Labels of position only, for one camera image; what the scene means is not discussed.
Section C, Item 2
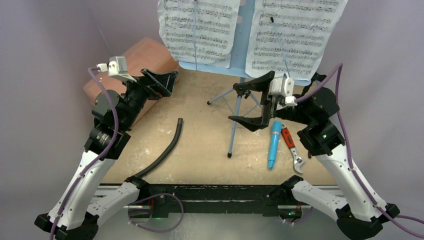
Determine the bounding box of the sheet music page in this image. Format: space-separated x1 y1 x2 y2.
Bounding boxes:
245 0 348 82
157 0 241 68

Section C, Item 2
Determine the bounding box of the red adjustable wrench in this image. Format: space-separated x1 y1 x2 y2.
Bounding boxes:
281 124 305 174

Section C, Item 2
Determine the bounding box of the purple cable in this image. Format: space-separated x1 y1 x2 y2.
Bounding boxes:
48 66 185 240
281 62 424 239

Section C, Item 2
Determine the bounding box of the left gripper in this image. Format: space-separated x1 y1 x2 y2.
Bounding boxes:
118 68 177 130

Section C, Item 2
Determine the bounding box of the sheet music top page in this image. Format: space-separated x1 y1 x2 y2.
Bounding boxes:
245 0 348 82

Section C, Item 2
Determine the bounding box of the blue music stand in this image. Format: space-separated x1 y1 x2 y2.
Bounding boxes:
178 0 312 159

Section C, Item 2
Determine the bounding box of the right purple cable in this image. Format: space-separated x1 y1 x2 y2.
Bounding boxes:
281 62 424 239

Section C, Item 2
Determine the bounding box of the black microphone desk stand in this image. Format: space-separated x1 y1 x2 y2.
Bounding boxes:
300 72 327 97

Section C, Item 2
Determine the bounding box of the black rubber hose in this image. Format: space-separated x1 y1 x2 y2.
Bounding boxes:
132 117 184 180

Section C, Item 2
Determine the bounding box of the sheet music bottom page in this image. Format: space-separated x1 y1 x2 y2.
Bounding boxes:
157 0 241 68

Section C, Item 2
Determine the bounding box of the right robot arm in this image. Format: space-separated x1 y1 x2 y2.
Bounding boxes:
231 71 400 240

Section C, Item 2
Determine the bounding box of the blue toy microphone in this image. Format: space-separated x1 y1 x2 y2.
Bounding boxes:
267 120 282 170

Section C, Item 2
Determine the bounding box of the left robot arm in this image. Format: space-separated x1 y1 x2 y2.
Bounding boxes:
34 68 179 240

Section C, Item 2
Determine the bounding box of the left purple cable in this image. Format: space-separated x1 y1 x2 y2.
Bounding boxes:
48 66 185 240

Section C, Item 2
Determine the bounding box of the pink plastic storage box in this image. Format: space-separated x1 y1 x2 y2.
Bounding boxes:
83 37 180 124

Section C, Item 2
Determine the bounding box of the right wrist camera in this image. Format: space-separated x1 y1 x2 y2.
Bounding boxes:
269 74 297 107

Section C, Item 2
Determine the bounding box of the aluminium mounting rail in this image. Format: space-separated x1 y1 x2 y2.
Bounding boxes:
68 184 361 209

